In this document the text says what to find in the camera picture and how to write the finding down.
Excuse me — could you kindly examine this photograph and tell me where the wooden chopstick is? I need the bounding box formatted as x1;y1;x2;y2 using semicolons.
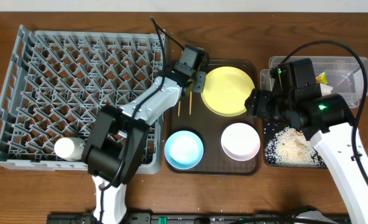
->
177;100;181;117
189;92;192;115

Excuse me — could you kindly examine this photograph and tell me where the pink rice bowl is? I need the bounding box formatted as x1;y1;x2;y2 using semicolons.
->
220;123;261;161

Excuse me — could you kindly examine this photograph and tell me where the white paper napkin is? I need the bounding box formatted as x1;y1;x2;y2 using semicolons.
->
319;83;333;96

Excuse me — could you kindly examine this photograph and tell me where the yellow green wrapper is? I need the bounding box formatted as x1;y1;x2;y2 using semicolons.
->
316;71;328;85

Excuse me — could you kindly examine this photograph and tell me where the light blue cup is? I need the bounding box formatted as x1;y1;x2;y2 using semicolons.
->
54;137;86;161

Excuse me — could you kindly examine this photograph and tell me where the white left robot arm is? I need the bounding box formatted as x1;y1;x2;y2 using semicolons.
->
82;61;206;223

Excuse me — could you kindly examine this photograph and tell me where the black waste tray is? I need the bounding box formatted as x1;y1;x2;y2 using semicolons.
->
263;107;331;169

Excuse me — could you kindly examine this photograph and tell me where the clear plastic waste bin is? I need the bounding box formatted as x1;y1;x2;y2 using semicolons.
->
259;56;368;108

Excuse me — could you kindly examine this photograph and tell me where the yellow round plate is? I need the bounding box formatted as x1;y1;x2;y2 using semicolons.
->
201;66;255;116

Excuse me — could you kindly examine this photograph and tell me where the light blue bowl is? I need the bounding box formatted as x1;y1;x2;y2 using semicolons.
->
164;131;204;170

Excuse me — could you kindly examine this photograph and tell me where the grey plastic dish rack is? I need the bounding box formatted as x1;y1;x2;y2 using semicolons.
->
0;26;168;171

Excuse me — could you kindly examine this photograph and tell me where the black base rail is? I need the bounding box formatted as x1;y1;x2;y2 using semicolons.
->
46;205;351;224

